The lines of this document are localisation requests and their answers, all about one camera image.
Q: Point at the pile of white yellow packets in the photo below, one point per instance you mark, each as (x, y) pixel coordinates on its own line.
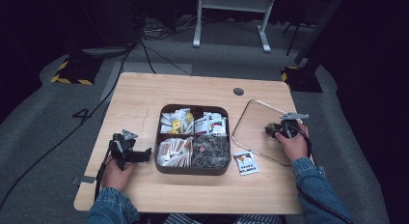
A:
(177, 121)

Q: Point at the grey table grommet hole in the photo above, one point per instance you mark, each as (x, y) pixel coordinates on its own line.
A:
(238, 91)

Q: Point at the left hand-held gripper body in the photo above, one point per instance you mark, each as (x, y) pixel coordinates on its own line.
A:
(122, 146)

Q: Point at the pile of dark grey packets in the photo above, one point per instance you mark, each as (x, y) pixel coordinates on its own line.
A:
(210, 151)

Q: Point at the person's left hand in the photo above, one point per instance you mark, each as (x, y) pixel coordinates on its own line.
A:
(117, 177)

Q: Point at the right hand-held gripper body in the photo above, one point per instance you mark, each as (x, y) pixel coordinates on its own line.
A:
(289, 126)

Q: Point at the single white red-print packet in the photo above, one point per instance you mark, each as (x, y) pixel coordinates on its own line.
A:
(246, 162)

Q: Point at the dark brown four-compartment box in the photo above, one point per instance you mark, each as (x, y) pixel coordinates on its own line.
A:
(193, 171)

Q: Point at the grey tape strip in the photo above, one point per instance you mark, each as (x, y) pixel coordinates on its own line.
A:
(86, 179)

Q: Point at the yellow-black striped stand base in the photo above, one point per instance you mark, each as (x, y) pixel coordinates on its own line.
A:
(77, 72)
(302, 80)

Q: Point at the white metal desk frame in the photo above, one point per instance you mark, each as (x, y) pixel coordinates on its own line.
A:
(234, 2)

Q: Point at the pile of white brown stick packets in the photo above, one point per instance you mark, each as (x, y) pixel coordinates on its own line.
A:
(175, 152)

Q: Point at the person's right hand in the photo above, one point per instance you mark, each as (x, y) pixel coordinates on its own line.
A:
(295, 146)

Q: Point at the pile of white red-print packets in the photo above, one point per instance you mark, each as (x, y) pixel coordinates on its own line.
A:
(210, 125)

